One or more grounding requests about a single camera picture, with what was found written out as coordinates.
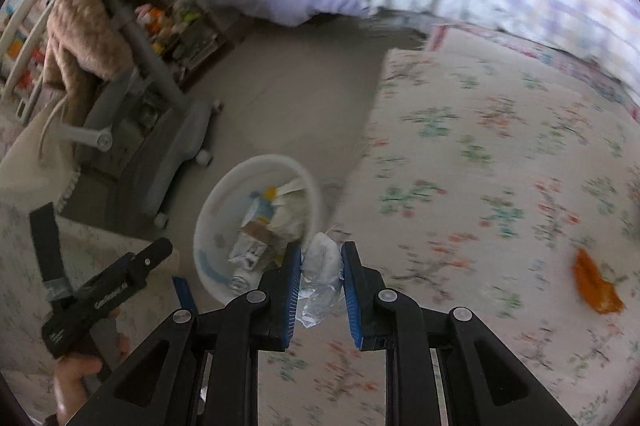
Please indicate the white round plastic bin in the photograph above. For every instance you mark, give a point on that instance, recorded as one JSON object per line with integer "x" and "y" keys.
{"x": 220, "y": 216}

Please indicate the orange crumpled wrapper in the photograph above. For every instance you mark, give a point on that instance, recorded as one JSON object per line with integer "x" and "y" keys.
{"x": 595, "y": 286}

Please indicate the grey chair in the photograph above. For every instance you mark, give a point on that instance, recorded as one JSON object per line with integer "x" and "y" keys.
{"x": 165, "y": 155}

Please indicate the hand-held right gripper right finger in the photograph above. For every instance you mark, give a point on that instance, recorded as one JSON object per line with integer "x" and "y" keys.
{"x": 350, "y": 291}

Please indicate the white plastic wrapper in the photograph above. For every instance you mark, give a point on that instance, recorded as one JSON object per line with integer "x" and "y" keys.
{"x": 322, "y": 261}

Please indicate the white toy shelf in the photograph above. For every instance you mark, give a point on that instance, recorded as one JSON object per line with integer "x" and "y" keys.
{"x": 30, "y": 13}

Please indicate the pale floral cloth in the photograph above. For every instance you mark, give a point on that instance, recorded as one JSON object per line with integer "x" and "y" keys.
{"x": 20, "y": 306}

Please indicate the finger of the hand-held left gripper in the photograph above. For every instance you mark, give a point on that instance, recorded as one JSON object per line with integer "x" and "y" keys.
{"x": 182, "y": 293}

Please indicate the floral bedspread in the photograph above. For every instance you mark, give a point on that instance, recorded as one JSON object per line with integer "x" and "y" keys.
{"x": 475, "y": 155}

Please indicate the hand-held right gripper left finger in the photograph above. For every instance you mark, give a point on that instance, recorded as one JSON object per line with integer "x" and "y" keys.
{"x": 292, "y": 286}

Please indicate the beige lace cloth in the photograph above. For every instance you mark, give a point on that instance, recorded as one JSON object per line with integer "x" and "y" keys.
{"x": 30, "y": 165}

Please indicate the person's left hand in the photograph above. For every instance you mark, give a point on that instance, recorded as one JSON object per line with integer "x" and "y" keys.
{"x": 75, "y": 376}

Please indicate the low shelf with toys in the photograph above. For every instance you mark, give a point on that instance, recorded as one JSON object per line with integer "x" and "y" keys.
{"x": 190, "y": 30}

